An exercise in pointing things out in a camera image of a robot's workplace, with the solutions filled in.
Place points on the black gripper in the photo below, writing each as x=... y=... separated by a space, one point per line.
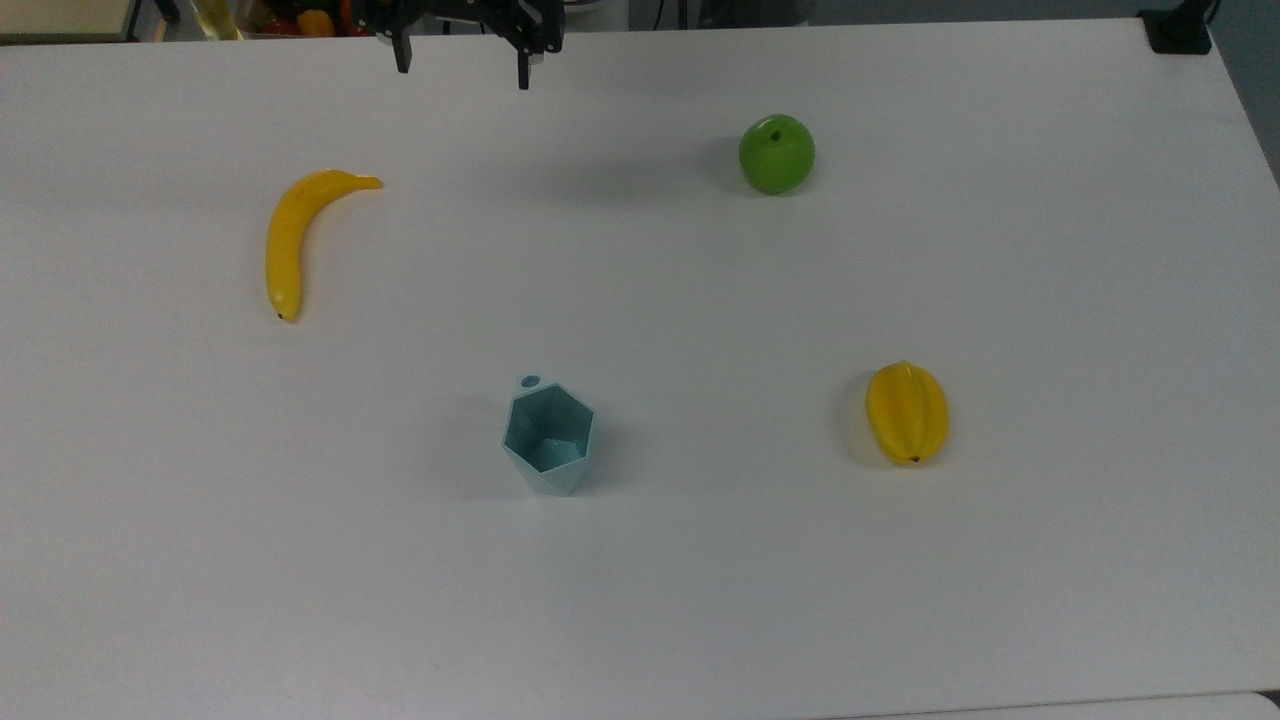
x=470 y=14

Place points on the light blue hexagonal mug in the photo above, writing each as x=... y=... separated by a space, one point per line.
x=548 y=438

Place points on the orange yellow plastic pepper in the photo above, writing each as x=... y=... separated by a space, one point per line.
x=315 y=22

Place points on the yellow plastic banana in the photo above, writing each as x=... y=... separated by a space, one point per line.
x=285 y=240

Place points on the green plastic apple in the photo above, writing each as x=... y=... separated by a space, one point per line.
x=777 y=153

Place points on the wooden box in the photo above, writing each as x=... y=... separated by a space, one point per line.
x=62 y=18

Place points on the yellow plastic starfruit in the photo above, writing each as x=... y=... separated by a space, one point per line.
x=907 y=412

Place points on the black table clamp base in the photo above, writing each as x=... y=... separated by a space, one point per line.
x=1178 y=30

